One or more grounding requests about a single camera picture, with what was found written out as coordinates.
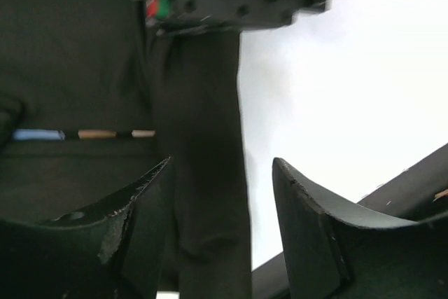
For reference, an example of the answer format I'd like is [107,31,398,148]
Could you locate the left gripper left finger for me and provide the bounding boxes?
[1,158,172,298]

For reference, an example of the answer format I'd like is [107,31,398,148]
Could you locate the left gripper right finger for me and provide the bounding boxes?
[272,158,447,299]

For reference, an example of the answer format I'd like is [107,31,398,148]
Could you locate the black printed t-shirt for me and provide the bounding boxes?
[1,0,252,298]

